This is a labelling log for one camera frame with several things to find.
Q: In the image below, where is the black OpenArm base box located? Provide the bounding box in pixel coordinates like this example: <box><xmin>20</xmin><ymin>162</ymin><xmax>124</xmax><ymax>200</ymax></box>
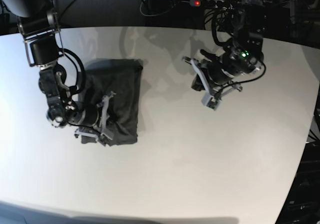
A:
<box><xmin>276</xmin><ymin>141</ymin><xmax>320</xmax><ymax>224</ymax></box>

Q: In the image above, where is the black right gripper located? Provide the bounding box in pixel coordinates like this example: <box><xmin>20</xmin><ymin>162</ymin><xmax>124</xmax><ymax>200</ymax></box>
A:
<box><xmin>68</xmin><ymin>106</ymin><xmax>102</xmax><ymax>128</ymax></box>

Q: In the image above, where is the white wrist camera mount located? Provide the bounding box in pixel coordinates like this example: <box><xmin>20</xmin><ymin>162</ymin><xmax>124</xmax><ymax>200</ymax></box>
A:
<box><xmin>181</xmin><ymin>56</ymin><xmax>244</xmax><ymax>111</ymax></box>
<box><xmin>69</xmin><ymin>91</ymin><xmax>115</xmax><ymax>146</ymax></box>

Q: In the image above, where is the black power strip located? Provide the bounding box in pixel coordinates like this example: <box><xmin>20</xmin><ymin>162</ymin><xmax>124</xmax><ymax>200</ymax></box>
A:
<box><xmin>188</xmin><ymin>0</ymin><xmax>230</xmax><ymax>9</ymax></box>

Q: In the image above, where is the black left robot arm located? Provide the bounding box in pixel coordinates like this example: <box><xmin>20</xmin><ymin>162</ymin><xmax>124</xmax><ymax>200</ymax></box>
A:
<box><xmin>198</xmin><ymin>0</ymin><xmax>272</xmax><ymax>88</ymax></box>

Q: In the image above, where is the grey T-shirt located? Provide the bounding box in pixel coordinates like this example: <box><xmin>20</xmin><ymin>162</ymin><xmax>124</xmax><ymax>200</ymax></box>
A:
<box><xmin>77</xmin><ymin>59</ymin><xmax>143</xmax><ymax>146</ymax></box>

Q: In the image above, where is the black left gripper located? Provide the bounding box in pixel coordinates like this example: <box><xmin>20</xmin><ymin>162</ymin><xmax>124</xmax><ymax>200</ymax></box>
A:
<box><xmin>191</xmin><ymin>49</ymin><xmax>253</xmax><ymax>91</ymax></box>

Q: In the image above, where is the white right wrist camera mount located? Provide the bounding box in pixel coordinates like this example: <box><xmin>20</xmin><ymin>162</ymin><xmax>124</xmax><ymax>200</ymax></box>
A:
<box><xmin>69</xmin><ymin>91</ymin><xmax>115</xmax><ymax>146</ymax></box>

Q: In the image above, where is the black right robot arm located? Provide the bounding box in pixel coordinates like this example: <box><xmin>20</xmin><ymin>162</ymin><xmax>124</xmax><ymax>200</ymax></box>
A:
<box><xmin>2</xmin><ymin>0</ymin><xmax>100</xmax><ymax>129</ymax></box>

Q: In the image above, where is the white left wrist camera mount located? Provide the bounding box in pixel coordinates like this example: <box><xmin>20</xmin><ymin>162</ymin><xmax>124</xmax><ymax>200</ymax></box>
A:
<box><xmin>181</xmin><ymin>56</ymin><xmax>244</xmax><ymax>111</ymax></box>

